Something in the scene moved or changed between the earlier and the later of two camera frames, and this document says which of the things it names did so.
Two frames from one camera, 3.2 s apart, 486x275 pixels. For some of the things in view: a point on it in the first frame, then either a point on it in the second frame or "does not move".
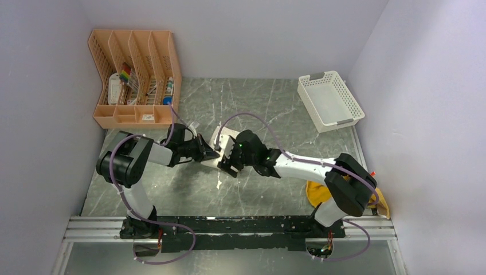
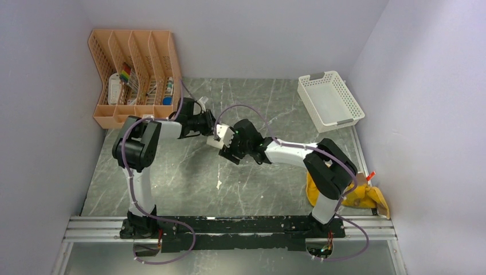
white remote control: [114, 89] does not move
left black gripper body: [195, 148] to [203, 123]
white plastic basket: [330, 102] does not move
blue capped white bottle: [168, 99] does not move
